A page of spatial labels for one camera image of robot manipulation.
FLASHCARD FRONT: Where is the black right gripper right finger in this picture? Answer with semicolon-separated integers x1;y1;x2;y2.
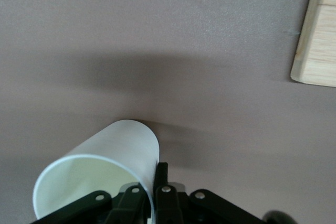
154;163;184;224

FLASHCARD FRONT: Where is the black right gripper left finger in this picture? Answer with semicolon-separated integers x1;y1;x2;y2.
104;183;150;224

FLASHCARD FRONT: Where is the white paper cup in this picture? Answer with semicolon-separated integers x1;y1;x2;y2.
31;119;160;221

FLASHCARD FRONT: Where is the wooden cutting board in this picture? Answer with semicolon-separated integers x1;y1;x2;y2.
290;0;336;88

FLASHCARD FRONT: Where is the dark cable loop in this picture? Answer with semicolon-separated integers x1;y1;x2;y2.
263;209;299;224

